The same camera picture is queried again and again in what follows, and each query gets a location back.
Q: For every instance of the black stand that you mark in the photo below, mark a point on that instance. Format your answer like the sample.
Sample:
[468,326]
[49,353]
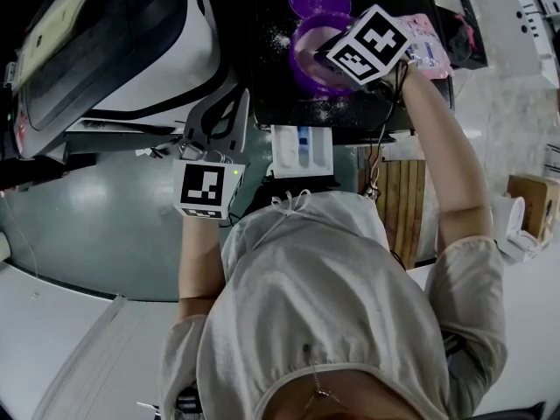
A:
[477,55]

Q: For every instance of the black washing machine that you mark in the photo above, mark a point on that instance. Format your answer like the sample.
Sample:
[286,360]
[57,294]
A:
[271,81]

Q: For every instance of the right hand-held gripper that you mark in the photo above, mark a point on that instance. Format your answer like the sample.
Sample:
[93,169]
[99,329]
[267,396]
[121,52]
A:
[372,46]

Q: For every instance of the white door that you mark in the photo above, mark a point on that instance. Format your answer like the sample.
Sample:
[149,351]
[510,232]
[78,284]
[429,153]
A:
[65,344]

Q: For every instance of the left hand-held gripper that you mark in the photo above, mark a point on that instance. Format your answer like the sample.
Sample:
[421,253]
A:
[201,186]

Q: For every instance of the white powder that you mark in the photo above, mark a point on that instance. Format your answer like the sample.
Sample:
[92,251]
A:
[306,59]

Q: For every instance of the person's left forearm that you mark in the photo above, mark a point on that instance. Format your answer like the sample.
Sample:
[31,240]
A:
[199,261]

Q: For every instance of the person's grey shirt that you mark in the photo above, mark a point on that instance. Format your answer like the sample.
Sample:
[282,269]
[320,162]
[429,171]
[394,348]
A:
[328,300]

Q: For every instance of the wooden slat panel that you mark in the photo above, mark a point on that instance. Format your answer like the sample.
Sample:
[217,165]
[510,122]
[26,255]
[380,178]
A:
[402,208]

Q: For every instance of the brown cardboard box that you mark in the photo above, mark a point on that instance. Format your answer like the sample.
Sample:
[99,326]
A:
[536,195]

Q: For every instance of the pink cloth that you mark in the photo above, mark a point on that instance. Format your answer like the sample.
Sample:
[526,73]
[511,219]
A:
[468,29]

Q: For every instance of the white toilet with open lid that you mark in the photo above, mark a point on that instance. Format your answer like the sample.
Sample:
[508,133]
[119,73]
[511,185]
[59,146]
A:
[516,217]

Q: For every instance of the pink plastic pouch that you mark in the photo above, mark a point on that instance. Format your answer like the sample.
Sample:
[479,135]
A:
[431,55]

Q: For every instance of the pale yellow pad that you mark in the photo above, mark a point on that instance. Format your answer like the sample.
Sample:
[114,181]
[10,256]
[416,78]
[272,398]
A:
[57,20]

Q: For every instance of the white panel with black holes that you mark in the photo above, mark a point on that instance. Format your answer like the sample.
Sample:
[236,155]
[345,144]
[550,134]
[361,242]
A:
[525,46]

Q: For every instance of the white and black machine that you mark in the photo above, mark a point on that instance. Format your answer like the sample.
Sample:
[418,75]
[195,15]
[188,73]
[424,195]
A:
[188,29]

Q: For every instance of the purple plastic tub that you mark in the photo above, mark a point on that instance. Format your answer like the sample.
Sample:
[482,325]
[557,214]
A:
[306,83]

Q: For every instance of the person's right forearm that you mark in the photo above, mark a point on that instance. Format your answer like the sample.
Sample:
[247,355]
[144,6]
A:
[450,160]

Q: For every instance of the white detergent drawer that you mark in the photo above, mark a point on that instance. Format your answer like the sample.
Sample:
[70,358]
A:
[321,151]

